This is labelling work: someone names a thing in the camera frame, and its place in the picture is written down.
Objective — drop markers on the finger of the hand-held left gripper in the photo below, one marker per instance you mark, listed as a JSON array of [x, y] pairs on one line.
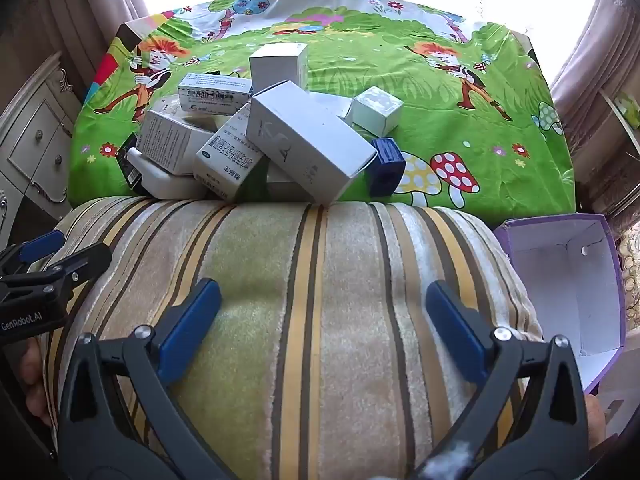
[[75, 266], [42, 246]]

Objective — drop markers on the purple cardboard box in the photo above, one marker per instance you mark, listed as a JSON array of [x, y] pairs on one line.
[[565, 280]]

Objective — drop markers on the plain white cardboard box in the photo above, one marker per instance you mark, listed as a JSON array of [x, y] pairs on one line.
[[277, 67]]

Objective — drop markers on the pink patterned curtain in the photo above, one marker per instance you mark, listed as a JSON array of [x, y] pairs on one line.
[[595, 50]]

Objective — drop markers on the long white cardboard box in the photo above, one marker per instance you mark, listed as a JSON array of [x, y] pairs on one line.
[[305, 140]]

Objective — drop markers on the white carved cabinet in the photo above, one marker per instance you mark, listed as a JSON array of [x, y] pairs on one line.
[[35, 140]]

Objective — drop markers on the pale green white cube box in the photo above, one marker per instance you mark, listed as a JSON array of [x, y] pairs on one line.
[[377, 110]]

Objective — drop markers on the striped beige cushion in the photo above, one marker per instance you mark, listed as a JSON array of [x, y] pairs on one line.
[[320, 310]]

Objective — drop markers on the white box with black text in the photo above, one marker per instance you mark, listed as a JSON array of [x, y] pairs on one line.
[[167, 142]]

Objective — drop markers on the white medicine box blue text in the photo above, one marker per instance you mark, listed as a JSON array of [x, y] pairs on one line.
[[215, 91]]

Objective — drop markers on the cartoon printed green cloth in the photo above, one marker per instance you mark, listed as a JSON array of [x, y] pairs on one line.
[[350, 60]]

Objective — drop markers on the person's left hand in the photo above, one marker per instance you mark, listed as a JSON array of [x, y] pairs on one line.
[[35, 380]]

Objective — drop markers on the white power adapter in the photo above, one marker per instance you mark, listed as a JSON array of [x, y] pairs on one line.
[[165, 185]]

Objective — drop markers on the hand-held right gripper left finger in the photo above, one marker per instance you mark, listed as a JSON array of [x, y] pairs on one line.
[[195, 330]]

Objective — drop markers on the beige side curtain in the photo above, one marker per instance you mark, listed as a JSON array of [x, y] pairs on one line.
[[85, 10]]

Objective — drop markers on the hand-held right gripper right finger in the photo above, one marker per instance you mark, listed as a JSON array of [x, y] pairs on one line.
[[455, 330]]

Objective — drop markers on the white medicine box blue logo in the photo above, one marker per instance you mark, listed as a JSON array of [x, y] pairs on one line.
[[225, 165]]

